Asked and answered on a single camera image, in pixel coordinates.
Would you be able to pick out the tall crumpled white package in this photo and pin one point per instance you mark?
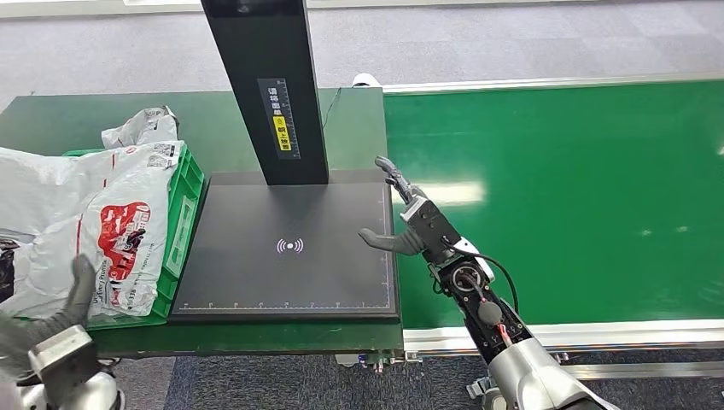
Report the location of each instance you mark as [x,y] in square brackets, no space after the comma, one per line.
[144,127]

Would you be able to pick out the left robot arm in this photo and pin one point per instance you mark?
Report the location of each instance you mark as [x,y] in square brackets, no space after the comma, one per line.
[96,396]

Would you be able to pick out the black yellow label sticker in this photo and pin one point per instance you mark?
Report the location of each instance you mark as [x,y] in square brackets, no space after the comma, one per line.
[280,119]

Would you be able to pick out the green conveyor belt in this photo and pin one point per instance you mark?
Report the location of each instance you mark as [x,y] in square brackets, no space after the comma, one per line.
[594,170]

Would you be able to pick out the black inbound scanner machine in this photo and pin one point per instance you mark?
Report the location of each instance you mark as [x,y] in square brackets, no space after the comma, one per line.
[317,271]

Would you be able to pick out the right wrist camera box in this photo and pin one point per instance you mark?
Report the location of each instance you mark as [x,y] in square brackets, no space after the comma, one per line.
[432,226]

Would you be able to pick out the aluminium conveyor rail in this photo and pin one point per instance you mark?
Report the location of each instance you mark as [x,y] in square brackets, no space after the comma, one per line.
[633,335]
[537,84]

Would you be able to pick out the green plastic crate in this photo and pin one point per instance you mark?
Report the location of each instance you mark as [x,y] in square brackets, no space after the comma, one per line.
[184,226]

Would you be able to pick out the white package with red print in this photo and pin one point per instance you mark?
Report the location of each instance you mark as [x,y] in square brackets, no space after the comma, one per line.
[85,192]

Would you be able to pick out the metal brackets under table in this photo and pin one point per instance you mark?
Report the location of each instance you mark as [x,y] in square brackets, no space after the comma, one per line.
[378,360]

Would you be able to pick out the aluminium frame beam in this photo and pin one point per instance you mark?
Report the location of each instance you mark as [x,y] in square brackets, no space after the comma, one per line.
[645,369]

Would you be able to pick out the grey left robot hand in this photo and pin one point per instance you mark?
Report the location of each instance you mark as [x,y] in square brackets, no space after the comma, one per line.
[82,288]

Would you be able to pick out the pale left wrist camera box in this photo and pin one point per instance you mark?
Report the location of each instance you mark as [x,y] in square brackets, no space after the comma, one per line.
[62,362]

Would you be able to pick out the white conveyor roller end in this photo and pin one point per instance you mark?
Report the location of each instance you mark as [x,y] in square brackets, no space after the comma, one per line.
[366,80]

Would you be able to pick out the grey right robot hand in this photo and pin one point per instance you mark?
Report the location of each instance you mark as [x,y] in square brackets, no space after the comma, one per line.
[393,243]

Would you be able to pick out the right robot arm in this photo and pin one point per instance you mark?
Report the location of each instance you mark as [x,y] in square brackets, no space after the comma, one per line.
[509,356]

